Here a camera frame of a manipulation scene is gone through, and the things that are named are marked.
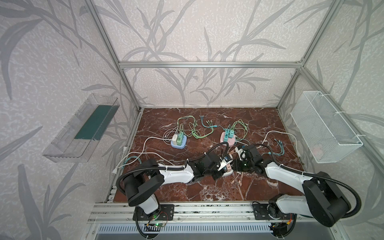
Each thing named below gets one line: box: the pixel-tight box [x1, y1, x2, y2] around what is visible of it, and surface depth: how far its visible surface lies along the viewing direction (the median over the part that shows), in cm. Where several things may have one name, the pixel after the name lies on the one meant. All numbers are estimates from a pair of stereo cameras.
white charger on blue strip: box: [172, 134, 178, 146], surface depth 95 cm
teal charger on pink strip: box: [228, 129, 235, 139], surface depth 98 cm
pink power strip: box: [220, 131, 236, 147], surface depth 100 cm
